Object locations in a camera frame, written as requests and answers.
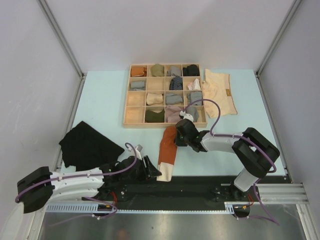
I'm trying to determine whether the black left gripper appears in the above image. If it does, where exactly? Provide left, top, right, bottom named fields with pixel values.
left=120, top=155, right=161, bottom=182

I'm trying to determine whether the orange and cream underwear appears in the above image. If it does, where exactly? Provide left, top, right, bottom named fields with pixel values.
left=156, top=125, right=178, bottom=182

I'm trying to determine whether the black garment pile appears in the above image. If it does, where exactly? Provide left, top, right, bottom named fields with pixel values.
left=59, top=121, right=125, bottom=172

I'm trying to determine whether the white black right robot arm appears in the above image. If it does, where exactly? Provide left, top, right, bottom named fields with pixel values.
left=175, top=119, right=280, bottom=201

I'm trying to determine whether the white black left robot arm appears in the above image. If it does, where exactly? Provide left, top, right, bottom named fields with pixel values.
left=15, top=155, right=162, bottom=214

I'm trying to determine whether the grey rolled underwear bottom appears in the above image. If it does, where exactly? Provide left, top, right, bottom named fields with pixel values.
left=185, top=106, right=199, bottom=123

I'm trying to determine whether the grey striped rolled underwear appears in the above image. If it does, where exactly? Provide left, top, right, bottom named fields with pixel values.
left=186, top=91, right=203, bottom=106

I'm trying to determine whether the grey rolled underwear middle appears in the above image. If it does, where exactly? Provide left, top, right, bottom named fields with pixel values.
left=165, top=93, right=183, bottom=105

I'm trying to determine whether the dark green rolled underwear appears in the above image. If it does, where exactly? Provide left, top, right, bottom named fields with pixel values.
left=145, top=109, right=165, bottom=123

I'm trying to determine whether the pink white rolled underwear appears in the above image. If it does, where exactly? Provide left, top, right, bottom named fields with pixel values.
left=187, top=78, right=201, bottom=91

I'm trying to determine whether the peach rolled underwear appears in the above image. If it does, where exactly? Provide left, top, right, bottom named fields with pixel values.
left=146, top=93, right=163, bottom=106

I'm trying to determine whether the navy striped rolled underwear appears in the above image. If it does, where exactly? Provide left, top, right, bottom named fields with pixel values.
left=169, top=76, right=183, bottom=91

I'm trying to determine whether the peach underwear flat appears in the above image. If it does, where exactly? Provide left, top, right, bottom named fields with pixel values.
left=202, top=69, right=238, bottom=116

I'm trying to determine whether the grey rolled underwear top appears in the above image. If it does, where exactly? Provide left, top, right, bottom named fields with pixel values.
left=167, top=65, right=182, bottom=77

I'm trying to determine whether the black rolled underwear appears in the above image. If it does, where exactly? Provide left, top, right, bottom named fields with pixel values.
left=182, top=64, right=200, bottom=77

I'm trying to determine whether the grey rolled underwear left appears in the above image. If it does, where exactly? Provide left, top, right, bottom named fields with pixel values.
left=130, top=80, right=146, bottom=91

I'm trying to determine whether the olive rolled underwear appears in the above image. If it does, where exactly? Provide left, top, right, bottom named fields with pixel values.
left=150, top=64, right=165, bottom=77

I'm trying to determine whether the orange rolled underwear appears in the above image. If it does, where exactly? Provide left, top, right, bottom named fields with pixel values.
left=130, top=66, right=147, bottom=77

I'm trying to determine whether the wooden grid organizer tray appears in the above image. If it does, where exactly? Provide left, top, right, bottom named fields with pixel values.
left=123, top=63, right=208, bottom=129

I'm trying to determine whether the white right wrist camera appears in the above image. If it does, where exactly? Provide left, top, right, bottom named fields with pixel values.
left=179, top=110, right=194, bottom=123

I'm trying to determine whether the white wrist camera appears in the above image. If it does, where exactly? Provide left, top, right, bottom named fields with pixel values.
left=179, top=110, right=194, bottom=123
left=128, top=144, right=143, bottom=160

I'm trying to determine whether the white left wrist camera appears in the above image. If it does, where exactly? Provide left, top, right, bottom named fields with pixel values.
left=128, top=144, right=143, bottom=160

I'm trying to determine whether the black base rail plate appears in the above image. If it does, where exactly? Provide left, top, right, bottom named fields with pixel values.
left=51, top=174, right=293, bottom=212

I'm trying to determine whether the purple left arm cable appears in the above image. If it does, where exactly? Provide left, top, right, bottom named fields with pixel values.
left=14, top=142, right=140, bottom=227

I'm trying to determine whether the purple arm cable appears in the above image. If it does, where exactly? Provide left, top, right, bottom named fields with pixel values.
left=179, top=99, right=281, bottom=226
left=14, top=142, right=140, bottom=227

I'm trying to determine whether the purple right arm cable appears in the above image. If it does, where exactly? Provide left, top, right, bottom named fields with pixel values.
left=179, top=99, right=281, bottom=226

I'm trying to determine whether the white slotted cable duct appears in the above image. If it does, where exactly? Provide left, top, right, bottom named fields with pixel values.
left=45, top=202, right=250, bottom=216

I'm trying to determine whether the aluminium frame profile front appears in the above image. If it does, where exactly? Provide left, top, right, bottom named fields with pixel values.
left=34, top=181, right=311, bottom=205

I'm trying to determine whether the aluminium corner post left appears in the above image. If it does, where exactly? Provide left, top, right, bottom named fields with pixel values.
left=36, top=0, right=87, bottom=80

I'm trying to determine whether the aluminium corner post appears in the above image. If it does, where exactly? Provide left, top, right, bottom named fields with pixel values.
left=254, top=0, right=303, bottom=79
left=36, top=0, right=87, bottom=80

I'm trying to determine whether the aluminium corner post right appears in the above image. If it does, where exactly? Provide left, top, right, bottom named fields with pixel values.
left=254, top=0, right=303, bottom=79

